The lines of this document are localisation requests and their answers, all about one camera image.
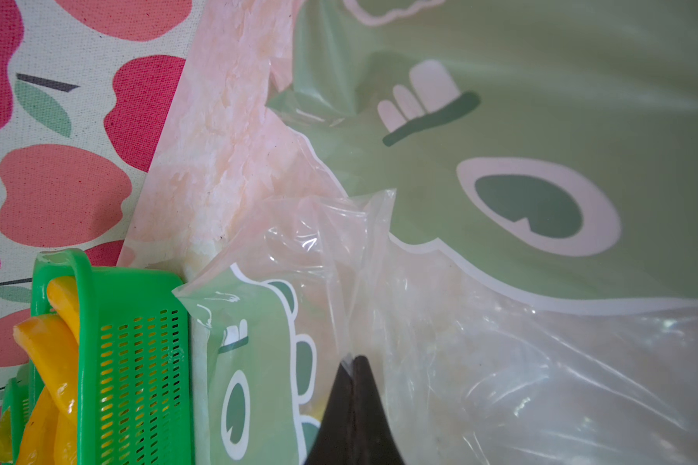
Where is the yellow banana bunch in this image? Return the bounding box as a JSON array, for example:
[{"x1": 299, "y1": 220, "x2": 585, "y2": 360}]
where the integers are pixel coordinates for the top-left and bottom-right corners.
[{"x1": 14, "y1": 276, "x2": 81, "y2": 464}]

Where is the empty green plastic basket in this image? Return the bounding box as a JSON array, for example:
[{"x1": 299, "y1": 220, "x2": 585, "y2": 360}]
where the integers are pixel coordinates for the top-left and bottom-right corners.
[{"x1": 11, "y1": 249, "x2": 194, "y2": 464}]

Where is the zip bag of bananas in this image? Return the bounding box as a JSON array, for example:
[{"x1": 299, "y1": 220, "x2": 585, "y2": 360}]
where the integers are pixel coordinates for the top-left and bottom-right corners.
[
  {"x1": 270, "y1": 1, "x2": 698, "y2": 464},
  {"x1": 176, "y1": 190, "x2": 396, "y2": 464}
]

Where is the napa cabbage toy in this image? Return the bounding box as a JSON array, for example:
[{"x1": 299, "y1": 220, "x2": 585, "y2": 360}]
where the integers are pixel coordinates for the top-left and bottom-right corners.
[{"x1": 0, "y1": 426, "x2": 13, "y2": 464}]

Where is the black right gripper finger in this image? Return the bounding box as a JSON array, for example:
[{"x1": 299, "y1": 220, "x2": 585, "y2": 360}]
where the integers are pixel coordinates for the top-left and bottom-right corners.
[{"x1": 306, "y1": 356, "x2": 404, "y2": 465}]

